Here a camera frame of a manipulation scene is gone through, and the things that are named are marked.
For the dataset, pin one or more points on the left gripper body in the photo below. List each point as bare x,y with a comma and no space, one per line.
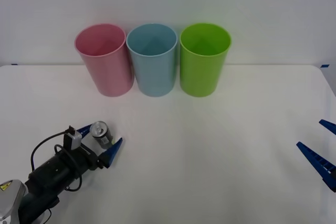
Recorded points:
88,159

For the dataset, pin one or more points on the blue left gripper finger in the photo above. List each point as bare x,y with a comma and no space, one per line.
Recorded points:
85,129
111,154

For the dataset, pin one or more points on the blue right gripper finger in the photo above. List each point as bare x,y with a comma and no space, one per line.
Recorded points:
321,165
329,126

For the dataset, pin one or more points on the black drink can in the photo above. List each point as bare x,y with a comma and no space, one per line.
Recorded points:
103,136

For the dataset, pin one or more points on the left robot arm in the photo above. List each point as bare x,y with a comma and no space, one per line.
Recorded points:
50,175

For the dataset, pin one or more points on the pink plastic waste bin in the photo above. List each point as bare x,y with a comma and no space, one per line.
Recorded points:
110,72

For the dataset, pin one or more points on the pale blue plastic waste bin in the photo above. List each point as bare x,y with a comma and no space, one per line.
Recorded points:
155,74

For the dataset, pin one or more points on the green plastic waste bin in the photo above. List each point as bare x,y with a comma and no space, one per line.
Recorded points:
200,74

